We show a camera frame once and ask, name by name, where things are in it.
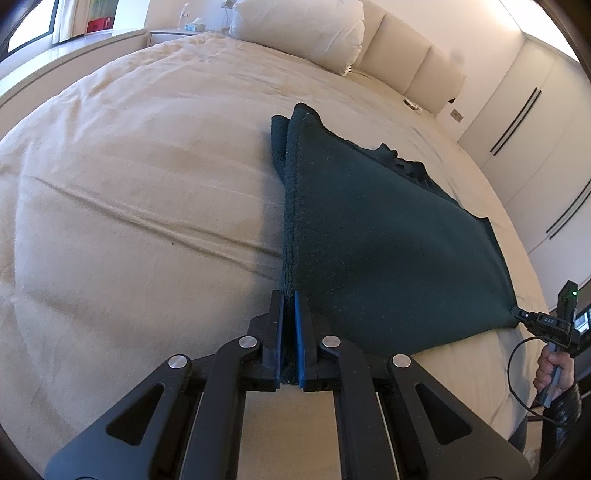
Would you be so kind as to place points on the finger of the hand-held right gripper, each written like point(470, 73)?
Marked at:
point(540, 321)

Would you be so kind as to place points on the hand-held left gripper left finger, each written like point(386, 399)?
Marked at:
point(278, 332)

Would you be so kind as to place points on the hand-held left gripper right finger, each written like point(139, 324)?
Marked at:
point(301, 341)

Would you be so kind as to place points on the dark green sweater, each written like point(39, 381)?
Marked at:
point(383, 240)

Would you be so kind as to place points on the person's right forearm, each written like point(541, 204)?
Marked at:
point(568, 404)

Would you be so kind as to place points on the person's right hand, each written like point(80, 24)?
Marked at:
point(561, 364)

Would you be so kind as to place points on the white wardrobe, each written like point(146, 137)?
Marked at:
point(531, 138)

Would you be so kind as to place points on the bed with beige blanket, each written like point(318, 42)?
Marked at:
point(138, 184)

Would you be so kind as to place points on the small white item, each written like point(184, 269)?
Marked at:
point(412, 105)

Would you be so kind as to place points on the beige padded headboard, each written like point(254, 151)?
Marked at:
point(406, 60)

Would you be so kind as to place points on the white pillow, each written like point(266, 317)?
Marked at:
point(300, 32)

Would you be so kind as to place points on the white nightstand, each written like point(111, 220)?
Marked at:
point(180, 37)

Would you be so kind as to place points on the tissue box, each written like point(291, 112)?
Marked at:
point(196, 25)

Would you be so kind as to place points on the clear plastic bottle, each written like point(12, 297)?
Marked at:
point(185, 14)

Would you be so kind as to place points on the red box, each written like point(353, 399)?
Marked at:
point(99, 25)

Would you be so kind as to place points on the beige curtain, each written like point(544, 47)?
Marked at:
point(71, 21)

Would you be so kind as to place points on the black framed window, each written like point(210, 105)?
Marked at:
point(27, 23)

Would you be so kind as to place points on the wall socket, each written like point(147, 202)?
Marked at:
point(456, 115)

